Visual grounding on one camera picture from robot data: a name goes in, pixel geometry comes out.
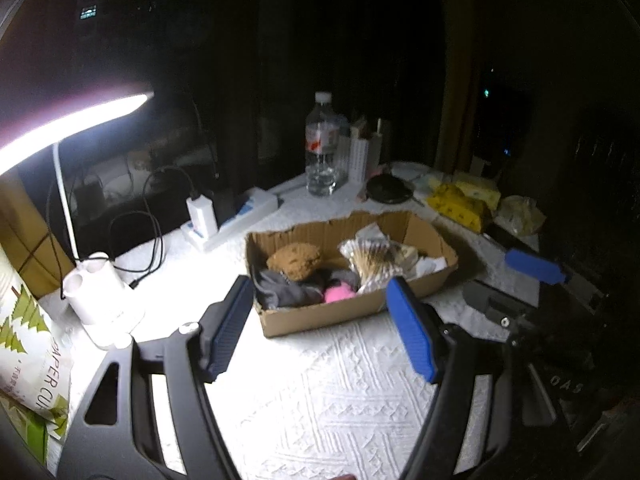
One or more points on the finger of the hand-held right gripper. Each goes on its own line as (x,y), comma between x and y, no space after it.
(487,300)
(535,266)

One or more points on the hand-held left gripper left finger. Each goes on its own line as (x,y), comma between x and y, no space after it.
(230,330)

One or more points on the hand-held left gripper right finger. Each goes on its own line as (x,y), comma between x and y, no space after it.
(412,335)

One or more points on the grey cloth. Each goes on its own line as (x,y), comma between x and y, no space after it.
(285,292)

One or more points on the white paper towel sheet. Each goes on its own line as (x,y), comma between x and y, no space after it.
(431,263)

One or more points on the pink fluffy ball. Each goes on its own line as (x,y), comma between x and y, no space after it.
(339,295)

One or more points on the bag of cotton swabs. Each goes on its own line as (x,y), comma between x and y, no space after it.
(367,262)

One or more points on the cardboard box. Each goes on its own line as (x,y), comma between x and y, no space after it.
(320,317)

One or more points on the brown plush ball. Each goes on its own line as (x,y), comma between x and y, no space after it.
(295,261)

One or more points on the clear plastic bag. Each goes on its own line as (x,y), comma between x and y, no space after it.
(520,214)

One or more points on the pale yellow tissue packet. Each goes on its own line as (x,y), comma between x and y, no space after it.
(480,190)

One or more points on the white embossed table cover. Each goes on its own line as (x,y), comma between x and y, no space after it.
(310,400)

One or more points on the white charger block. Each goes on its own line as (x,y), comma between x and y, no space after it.
(201,216)

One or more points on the white power strip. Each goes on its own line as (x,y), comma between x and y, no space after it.
(250,210)

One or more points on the black power adapter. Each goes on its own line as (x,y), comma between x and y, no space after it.
(225,205)

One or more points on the light blue tissue pack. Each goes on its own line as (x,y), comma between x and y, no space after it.
(427,184)

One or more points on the white desk lamp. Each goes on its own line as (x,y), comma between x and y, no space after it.
(100,300)

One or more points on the black round lid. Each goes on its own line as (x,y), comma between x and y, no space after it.
(390,189)

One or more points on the white woven plastic basket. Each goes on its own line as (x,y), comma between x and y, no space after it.
(362,157)

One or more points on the tree print paper cup package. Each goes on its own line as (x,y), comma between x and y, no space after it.
(30,340)

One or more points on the clear plastic water bottle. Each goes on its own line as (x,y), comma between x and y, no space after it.
(322,150)

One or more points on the brown cardboard carton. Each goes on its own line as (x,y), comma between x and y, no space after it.
(20,230)

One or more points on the green box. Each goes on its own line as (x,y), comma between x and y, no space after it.
(25,440)

